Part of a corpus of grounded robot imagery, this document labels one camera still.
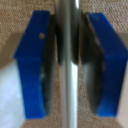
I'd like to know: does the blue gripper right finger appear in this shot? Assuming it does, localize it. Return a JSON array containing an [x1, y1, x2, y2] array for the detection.
[[79, 12, 128, 118]]

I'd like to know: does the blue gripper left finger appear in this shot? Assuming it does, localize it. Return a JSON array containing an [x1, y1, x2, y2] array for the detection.
[[13, 9, 63, 120]]

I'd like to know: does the silver long drawer handle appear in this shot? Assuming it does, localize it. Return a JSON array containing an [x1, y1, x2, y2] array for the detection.
[[54, 0, 82, 128]]

